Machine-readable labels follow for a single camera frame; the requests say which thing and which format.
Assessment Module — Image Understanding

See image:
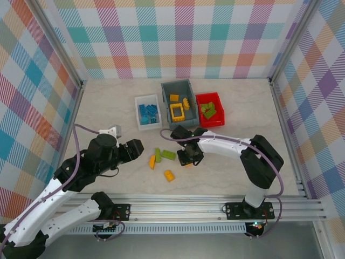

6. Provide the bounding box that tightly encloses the red plastic bin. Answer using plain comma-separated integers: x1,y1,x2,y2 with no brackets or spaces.
195,92,226,129

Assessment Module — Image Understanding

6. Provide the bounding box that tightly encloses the white plastic bin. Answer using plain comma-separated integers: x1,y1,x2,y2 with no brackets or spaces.
134,94,164,132

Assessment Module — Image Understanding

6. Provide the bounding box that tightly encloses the gray plastic bin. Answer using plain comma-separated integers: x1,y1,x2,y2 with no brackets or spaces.
161,79,201,132

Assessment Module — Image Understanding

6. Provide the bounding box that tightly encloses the gray metal base panel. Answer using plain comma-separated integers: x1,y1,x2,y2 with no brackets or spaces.
26,220,334,259

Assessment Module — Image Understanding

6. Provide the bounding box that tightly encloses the thin black left gripper cable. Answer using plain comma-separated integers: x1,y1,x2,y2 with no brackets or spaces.
99,164,121,178

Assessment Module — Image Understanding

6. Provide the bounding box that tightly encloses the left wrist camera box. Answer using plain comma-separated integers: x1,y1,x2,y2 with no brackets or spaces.
99,125,122,140

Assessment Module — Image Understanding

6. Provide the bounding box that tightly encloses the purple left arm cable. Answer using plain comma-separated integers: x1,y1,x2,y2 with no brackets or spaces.
0,124,102,251

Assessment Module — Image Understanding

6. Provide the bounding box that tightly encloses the yellow lego window frame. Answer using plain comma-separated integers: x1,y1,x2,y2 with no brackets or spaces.
170,103,187,122

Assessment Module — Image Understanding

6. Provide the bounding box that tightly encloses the aluminum base rail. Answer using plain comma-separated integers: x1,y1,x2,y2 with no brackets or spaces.
53,194,328,222

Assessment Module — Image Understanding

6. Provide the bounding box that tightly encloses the aluminum side frame rail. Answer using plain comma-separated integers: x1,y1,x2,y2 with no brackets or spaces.
60,80,88,162
268,77,311,199

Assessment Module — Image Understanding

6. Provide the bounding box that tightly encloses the white slotted cable duct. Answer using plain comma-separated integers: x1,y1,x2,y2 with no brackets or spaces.
64,225,248,235

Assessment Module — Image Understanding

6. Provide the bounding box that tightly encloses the purple cable loop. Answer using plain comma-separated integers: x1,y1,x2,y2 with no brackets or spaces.
94,220,126,243

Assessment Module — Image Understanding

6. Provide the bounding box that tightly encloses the aluminum upright frame post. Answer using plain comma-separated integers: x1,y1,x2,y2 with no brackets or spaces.
31,0,88,90
268,0,323,83

